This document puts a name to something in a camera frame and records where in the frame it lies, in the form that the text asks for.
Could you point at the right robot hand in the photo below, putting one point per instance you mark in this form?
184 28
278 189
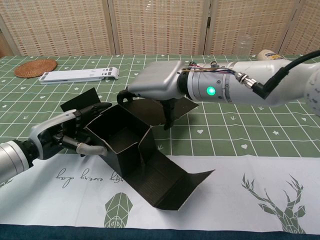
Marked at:
155 77

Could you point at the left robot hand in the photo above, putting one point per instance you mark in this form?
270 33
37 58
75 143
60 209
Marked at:
50 130

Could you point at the black paper box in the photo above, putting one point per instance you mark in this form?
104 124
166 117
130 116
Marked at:
130 155

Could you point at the bamboo folding screen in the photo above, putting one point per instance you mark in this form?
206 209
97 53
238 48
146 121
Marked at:
160 27

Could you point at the white folding stand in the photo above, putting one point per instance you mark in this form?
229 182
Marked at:
75 75

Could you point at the round woven rattan coaster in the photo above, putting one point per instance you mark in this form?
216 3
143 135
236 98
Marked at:
35 68

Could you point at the green checked tablecloth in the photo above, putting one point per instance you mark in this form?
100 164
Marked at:
225 140

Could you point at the clear plastic jar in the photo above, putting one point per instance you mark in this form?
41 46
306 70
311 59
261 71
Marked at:
244 46

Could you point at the mayonnaise squeeze bottle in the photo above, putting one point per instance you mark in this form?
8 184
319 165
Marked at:
268 55

